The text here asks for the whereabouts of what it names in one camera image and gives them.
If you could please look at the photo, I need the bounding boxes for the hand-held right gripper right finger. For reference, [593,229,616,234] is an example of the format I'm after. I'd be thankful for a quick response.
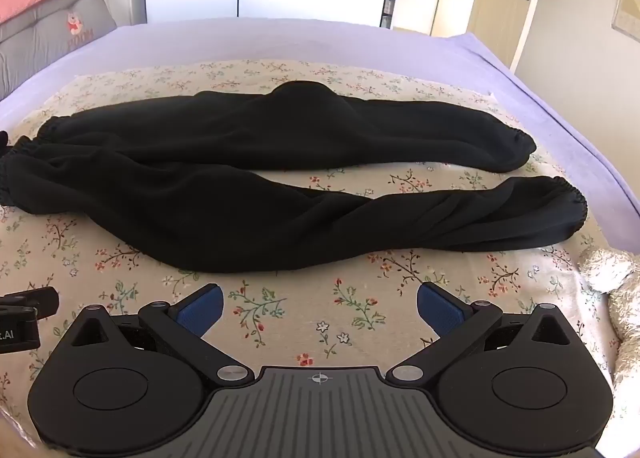
[385,282,576,386]

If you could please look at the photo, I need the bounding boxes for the grey headboard cushion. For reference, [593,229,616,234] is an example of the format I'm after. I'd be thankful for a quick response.
[0,0,118,103]

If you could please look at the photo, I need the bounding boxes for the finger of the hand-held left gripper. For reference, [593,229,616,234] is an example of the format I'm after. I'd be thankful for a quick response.
[0,287,60,319]

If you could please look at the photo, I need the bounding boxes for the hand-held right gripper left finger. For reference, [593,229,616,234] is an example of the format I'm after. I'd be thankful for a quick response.
[67,282,251,386]

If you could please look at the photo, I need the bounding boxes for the white fluffy plush toy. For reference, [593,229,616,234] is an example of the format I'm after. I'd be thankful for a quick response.
[577,245,640,419]

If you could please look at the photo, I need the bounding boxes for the floral cream blanket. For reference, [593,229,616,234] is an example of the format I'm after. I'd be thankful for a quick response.
[0,58,621,439]

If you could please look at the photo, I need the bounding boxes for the purple bed sheet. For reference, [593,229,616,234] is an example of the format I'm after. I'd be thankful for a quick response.
[0,15,640,253]

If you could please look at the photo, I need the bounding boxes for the black pants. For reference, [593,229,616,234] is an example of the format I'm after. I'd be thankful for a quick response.
[0,80,587,273]

